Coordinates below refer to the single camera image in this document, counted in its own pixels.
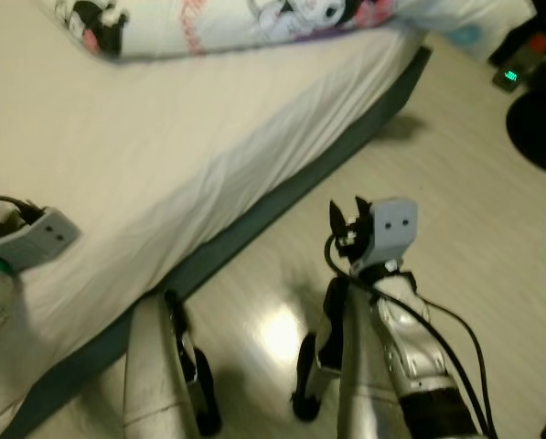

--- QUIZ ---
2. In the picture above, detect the grey right robot leg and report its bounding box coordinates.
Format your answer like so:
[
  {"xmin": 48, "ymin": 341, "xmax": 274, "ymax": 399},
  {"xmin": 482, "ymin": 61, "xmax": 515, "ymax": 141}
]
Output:
[{"xmin": 291, "ymin": 279, "xmax": 411, "ymax": 439}]

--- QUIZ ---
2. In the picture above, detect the grey robot leg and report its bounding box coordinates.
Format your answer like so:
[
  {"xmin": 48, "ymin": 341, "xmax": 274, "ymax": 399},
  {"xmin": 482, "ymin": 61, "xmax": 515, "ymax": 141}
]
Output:
[
  {"xmin": 124, "ymin": 291, "xmax": 221, "ymax": 439},
  {"xmin": 291, "ymin": 279, "xmax": 411, "ymax": 439}
]

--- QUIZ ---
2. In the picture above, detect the mattress with white sheet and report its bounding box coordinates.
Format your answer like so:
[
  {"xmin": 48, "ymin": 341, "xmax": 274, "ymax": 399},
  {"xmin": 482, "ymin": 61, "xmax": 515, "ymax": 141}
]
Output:
[{"xmin": 0, "ymin": 0, "xmax": 429, "ymax": 439}]

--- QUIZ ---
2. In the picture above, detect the black round floor object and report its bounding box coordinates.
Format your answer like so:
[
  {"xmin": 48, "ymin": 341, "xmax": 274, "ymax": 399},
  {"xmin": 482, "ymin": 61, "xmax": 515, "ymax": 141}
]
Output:
[{"xmin": 506, "ymin": 87, "xmax": 546, "ymax": 177}]

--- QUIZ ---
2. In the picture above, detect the grey and red device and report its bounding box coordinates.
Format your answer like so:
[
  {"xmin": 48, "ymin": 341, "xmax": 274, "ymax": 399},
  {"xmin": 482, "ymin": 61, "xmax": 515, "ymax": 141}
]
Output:
[{"xmin": 492, "ymin": 32, "xmax": 546, "ymax": 92}]

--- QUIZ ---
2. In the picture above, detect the grey left robot leg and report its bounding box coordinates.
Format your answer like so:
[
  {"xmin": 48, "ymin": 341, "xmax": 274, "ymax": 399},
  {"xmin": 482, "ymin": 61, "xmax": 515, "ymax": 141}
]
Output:
[{"xmin": 124, "ymin": 291, "xmax": 221, "ymax": 439}]

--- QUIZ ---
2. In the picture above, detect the white cartoon print comforter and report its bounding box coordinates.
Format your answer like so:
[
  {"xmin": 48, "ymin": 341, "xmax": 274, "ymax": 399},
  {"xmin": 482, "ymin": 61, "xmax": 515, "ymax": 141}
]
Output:
[{"xmin": 39, "ymin": 0, "xmax": 536, "ymax": 63}]

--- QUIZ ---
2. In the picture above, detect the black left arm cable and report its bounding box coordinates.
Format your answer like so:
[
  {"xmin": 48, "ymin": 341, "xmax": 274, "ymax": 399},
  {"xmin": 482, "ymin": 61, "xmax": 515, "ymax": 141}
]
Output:
[{"xmin": 0, "ymin": 194, "xmax": 45, "ymax": 216}]

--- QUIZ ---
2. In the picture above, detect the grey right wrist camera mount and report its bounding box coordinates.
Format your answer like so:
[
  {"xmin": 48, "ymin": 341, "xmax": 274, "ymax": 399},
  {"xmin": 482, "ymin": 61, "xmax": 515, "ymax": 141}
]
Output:
[{"xmin": 364, "ymin": 197, "xmax": 418, "ymax": 268}]

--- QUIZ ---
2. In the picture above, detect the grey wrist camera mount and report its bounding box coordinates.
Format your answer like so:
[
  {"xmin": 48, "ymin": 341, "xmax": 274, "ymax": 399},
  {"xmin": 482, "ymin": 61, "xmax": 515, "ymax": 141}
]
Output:
[
  {"xmin": 364, "ymin": 197, "xmax": 418, "ymax": 268},
  {"xmin": 0, "ymin": 206, "xmax": 80, "ymax": 273}
]

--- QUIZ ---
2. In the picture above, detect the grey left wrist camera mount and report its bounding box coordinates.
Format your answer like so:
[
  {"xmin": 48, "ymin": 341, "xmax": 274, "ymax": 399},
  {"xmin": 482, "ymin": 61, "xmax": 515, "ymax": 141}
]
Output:
[{"xmin": 0, "ymin": 206, "xmax": 80, "ymax": 273}]

